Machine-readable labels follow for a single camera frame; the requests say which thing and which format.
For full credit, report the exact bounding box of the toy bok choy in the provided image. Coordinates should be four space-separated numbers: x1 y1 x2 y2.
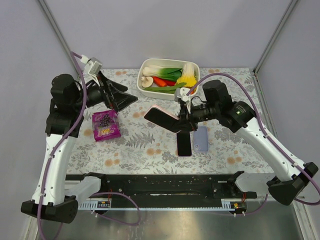
142 66 182 82

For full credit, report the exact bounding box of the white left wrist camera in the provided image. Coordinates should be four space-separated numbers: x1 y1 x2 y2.
80 54 103 85

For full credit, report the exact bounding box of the toy napa cabbage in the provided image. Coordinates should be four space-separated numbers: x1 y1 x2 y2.
176 63 197 88

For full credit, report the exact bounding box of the lilac phone case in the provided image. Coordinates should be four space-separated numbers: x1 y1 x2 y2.
193 126 209 153

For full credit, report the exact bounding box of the black phone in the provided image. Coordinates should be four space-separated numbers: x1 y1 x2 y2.
176 131 192 157

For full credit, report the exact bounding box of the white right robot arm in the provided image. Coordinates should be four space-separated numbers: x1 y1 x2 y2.
174 80 320 206

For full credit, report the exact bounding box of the white rectangular food container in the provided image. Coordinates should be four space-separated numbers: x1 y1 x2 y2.
137 58 200 101

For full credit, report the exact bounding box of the purple snack packet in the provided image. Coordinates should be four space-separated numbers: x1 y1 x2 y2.
92 109 122 142

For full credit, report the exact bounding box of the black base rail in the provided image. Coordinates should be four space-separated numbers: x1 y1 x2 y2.
65 171 257 210

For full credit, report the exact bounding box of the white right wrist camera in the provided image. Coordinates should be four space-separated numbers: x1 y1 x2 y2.
174 87 191 114

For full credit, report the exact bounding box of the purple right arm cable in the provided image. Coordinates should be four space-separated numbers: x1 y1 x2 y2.
186 72 320 216

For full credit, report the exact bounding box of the toy green bean pod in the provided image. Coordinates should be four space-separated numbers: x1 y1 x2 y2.
143 82 186 94

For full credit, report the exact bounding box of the toy mushroom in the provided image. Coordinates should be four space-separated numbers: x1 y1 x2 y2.
140 76 154 88

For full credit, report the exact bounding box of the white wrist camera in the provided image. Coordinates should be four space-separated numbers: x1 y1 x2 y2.
174 87 191 114
80 54 103 85

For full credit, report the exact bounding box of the toy red chili pepper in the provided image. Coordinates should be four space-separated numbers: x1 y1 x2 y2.
152 76 176 88

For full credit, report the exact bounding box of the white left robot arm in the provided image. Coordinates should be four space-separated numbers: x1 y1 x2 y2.
20 72 138 224

